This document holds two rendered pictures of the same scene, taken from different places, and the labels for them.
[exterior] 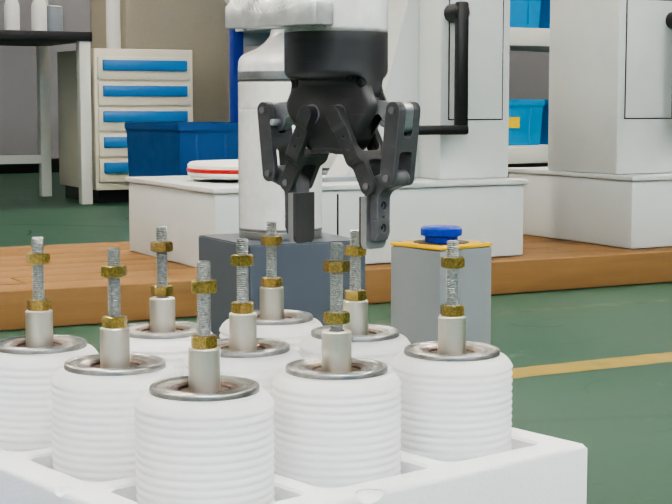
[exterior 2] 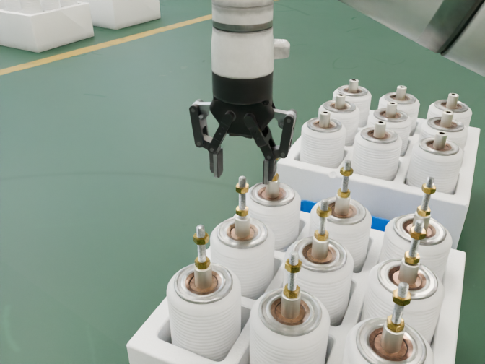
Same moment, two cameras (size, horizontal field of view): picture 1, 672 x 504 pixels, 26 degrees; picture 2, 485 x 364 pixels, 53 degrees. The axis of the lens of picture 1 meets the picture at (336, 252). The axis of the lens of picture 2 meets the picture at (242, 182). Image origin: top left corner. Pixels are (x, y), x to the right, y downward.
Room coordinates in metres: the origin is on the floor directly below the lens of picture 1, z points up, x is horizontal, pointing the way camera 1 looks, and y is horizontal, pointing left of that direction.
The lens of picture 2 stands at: (1.58, -0.25, 0.68)
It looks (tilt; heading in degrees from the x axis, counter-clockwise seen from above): 31 degrees down; 154
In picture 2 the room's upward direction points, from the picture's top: straight up
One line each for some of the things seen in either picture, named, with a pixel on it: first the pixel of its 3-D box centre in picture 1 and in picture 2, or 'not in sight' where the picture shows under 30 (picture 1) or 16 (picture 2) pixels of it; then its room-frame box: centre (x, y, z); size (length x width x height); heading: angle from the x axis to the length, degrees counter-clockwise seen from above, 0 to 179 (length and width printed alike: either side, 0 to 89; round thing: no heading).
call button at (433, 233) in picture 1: (441, 236); not in sight; (1.39, -0.10, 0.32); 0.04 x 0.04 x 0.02
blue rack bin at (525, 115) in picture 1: (481, 121); not in sight; (6.89, -0.69, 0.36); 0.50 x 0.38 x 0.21; 26
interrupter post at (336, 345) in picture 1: (336, 352); (242, 225); (1.06, 0.00, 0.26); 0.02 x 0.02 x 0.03
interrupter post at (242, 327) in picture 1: (242, 333); (320, 246); (1.15, 0.07, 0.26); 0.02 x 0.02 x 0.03
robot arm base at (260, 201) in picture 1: (280, 159); not in sight; (1.60, 0.06, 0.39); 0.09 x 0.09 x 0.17; 28
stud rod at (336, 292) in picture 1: (336, 293); (242, 200); (1.06, 0.00, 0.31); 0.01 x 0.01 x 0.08
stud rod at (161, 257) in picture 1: (161, 270); (414, 246); (1.24, 0.15, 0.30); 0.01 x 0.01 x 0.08
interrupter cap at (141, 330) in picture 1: (162, 331); (406, 278); (1.24, 0.15, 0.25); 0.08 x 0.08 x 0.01
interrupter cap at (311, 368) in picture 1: (336, 369); (242, 232); (1.06, 0.00, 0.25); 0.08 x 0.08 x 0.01
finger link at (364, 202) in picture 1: (372, 222); (218, 163); (1.04, -0.03, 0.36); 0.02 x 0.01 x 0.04; 139
